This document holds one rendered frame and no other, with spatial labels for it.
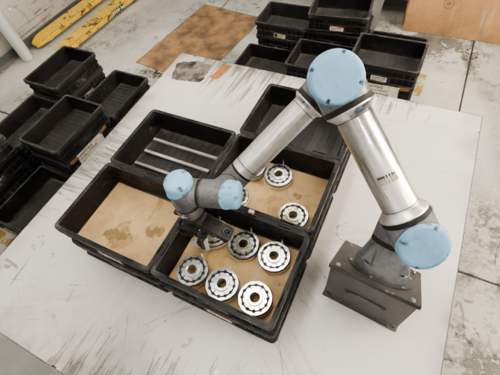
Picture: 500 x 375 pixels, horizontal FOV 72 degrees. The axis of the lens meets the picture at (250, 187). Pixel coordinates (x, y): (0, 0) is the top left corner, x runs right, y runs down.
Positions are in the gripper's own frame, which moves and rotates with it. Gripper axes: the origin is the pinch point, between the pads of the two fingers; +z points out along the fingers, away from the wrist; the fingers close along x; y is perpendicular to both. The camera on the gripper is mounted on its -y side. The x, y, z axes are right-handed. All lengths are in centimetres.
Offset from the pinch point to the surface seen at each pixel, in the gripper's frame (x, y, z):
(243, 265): 3.9, -12.4, 1.9
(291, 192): -27.4, -19.6, 1.9
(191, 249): 3.6, 6.4, 1.9
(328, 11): -206, 2, 35
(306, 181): -33.6, -23.8, 2.0
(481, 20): -272, -111, 70
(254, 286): 10.0, -18.4, -1.2
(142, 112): -63, 69, 15
